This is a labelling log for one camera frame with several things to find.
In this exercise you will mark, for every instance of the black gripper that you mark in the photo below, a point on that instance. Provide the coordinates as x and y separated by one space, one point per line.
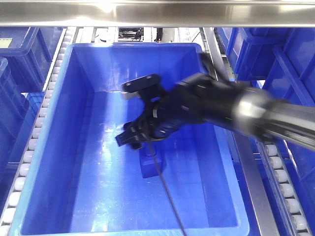
187 103

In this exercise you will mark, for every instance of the blue bin left lower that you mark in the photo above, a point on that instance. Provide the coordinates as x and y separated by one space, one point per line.
17 115

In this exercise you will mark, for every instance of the white roller track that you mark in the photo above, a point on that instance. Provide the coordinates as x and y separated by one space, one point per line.
286 197
67 37

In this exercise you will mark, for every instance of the white roller track left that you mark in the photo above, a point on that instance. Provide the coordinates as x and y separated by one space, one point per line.
67 37

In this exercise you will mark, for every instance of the blue bin back right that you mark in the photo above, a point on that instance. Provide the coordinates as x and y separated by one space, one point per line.
249 50

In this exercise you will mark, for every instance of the blue bin right side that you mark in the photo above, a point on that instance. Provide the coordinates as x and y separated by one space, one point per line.
292 77

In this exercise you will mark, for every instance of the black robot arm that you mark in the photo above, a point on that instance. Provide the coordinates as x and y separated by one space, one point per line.
255 113

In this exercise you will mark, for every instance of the white roller track right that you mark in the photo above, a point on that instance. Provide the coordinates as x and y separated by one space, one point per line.
286 197

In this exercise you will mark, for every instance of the blue bin upper left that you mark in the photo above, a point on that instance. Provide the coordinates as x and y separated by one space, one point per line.
29 51

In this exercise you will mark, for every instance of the steel divider rail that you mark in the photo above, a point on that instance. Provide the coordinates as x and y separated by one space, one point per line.
260 215

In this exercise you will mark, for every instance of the large blue target bin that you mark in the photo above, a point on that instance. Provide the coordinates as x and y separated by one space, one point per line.
81 183

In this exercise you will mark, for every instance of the steel shelf top beam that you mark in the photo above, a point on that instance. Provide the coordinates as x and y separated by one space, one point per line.
158 13

